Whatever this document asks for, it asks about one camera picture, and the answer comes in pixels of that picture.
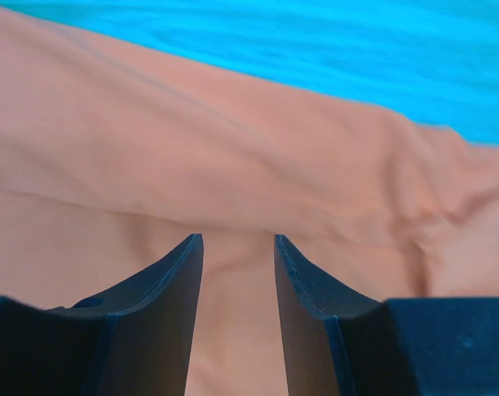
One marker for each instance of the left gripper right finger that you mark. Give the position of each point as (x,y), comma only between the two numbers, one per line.
(331,334)

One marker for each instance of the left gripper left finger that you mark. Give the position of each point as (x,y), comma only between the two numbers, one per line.
(147,323)

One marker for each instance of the orange t shirt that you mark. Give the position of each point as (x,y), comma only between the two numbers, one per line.
(112,153)

